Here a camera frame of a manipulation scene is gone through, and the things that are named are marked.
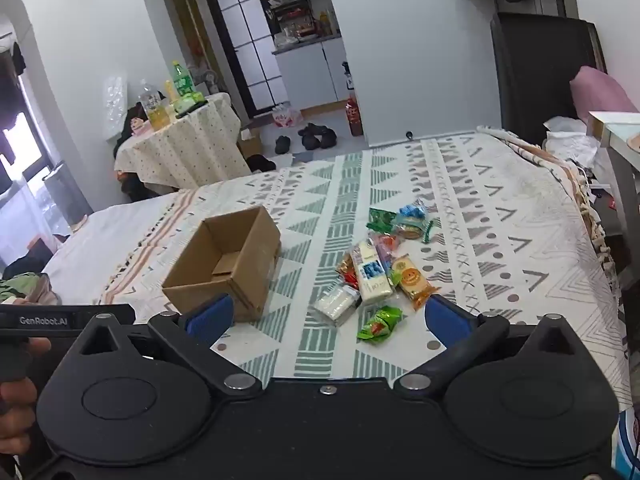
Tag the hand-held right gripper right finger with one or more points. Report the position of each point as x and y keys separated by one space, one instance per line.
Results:
x=450 y=320

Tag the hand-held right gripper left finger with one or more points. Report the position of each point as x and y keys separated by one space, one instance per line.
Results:
x=212 y=317

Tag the yellow smiley-face snack packet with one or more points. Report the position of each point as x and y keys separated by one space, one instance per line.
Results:
x=412 y=280

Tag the bright green snack packet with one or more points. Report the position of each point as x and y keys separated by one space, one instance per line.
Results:
x=380 y=322

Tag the brown cardboard box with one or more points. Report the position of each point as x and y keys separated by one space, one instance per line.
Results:
x=245 y=245

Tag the long white blue-print snack packet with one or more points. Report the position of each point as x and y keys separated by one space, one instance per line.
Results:
x=372 y=280

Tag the purple snack packet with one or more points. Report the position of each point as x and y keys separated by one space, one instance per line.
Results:
x=388 y=256

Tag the round cake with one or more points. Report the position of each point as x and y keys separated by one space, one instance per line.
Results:
x=411 y=231

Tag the blue snack packet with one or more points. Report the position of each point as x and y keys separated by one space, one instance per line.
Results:
x=412 y=211

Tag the clear packet of white snacks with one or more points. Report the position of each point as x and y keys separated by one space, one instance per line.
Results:
x=336 y=305

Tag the small red yellow snack packet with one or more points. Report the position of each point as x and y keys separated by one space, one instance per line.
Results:
x=345 y=272

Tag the dark green square snack packet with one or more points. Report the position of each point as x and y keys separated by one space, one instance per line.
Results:
x=381 y=220

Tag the person's left hand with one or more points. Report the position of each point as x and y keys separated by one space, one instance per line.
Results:
x=17 y=396

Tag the green cloth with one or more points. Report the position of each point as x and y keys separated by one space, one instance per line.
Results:
x=22 y=287

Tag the dark cloth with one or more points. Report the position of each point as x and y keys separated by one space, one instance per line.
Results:
x=25 y=260

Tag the black bag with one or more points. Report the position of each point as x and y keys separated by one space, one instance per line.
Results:
x=262 y=162

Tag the round table with dotted cloth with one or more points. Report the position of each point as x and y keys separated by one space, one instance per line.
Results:
x=190 y=150

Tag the small cardboard box on floor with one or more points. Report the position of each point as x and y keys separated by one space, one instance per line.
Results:
x=250 y=142

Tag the single black shoe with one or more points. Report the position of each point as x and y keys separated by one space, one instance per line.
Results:
x=282 y=145

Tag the window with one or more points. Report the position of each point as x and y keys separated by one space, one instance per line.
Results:
x=20 y=125

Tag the small pink container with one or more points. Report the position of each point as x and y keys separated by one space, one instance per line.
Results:
x=138 y=126

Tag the pile of black shoes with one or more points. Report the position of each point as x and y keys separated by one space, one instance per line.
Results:
x=316 y=136

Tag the pink plastic bag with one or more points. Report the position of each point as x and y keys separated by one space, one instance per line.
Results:
x=286 y=116

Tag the orange drink bottle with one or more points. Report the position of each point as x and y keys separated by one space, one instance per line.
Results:
x=154 y=110

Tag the green tissue pack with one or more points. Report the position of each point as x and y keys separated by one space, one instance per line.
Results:
x=190 y=100

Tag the clear plastic bag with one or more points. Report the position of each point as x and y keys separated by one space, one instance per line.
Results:
x=114 y=105

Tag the white plastic bag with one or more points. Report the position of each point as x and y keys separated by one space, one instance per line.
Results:
x=570 y=135

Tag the red bottle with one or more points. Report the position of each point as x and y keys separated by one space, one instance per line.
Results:
x=354 y=119

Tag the small yellow bottle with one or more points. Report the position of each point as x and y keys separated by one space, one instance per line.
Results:
x=169 y=91

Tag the white table fan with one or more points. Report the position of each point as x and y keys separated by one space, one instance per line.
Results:
x=212 y=81

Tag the green soda bottle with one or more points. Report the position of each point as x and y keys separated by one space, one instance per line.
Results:
x=181 y=82

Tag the white side table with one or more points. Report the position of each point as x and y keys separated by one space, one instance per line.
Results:
x=620 y=130

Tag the black headboard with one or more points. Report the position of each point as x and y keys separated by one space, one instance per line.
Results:
x=540 y=75

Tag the spray bottle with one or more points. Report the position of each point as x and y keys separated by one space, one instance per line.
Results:
x=347 y=80

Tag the white kitchen cabinet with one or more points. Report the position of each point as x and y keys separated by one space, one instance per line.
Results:
x=310 y=75

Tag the pink pillow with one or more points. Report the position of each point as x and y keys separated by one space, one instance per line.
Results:
x=600 y=95

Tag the dark-framed sliding door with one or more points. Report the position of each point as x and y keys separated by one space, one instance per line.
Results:
x=245 y=35

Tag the cluttered kitchen shelf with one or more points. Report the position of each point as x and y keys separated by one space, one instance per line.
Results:
x=300 y=20

